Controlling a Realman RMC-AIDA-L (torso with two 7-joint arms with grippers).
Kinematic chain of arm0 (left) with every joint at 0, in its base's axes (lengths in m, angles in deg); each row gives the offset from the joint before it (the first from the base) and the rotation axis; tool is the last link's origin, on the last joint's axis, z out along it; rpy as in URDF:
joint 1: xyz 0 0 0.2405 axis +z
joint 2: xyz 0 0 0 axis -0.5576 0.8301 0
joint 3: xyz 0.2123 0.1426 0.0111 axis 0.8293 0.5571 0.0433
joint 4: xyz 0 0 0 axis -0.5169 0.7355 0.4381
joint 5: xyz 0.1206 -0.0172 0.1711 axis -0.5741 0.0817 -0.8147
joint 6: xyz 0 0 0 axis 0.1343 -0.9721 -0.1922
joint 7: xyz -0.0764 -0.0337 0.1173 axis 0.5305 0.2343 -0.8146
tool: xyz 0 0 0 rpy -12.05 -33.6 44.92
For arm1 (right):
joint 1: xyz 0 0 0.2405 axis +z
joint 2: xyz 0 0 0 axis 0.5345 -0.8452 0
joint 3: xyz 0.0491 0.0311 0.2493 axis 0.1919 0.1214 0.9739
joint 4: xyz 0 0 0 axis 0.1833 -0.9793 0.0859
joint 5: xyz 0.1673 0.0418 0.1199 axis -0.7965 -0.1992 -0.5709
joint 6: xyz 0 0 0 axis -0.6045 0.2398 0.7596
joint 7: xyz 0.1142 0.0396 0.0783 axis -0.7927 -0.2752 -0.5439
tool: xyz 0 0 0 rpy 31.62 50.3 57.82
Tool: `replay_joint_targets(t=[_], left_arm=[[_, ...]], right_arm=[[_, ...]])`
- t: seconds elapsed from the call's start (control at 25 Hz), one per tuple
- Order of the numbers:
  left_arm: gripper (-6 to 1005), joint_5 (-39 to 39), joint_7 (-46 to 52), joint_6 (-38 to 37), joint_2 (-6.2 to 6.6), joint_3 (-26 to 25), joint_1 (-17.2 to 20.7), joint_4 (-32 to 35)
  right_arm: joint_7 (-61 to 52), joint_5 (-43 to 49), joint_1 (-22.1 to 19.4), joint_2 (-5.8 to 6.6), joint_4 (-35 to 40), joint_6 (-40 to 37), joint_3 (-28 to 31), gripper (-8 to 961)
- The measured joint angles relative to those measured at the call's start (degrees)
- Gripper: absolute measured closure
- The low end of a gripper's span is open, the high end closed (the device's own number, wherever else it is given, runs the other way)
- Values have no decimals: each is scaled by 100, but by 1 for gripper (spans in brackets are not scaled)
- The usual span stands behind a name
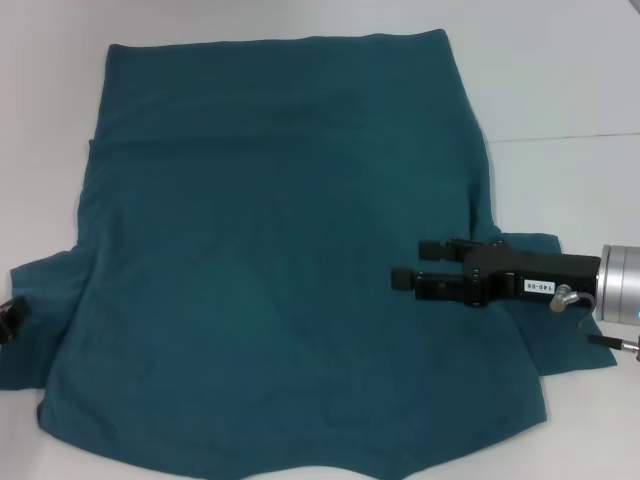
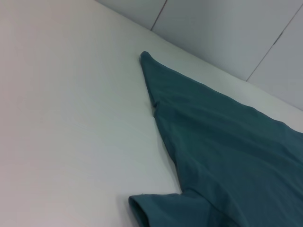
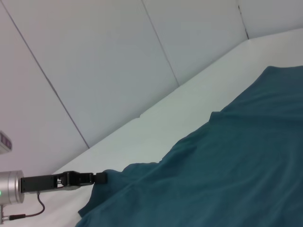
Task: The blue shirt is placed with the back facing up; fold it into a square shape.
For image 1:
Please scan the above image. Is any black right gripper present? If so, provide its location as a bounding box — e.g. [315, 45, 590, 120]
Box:
[391, 237, 601, 309]

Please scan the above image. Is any teal blue shirt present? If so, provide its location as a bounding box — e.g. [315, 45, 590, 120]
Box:
[0, 28, 619, 480]

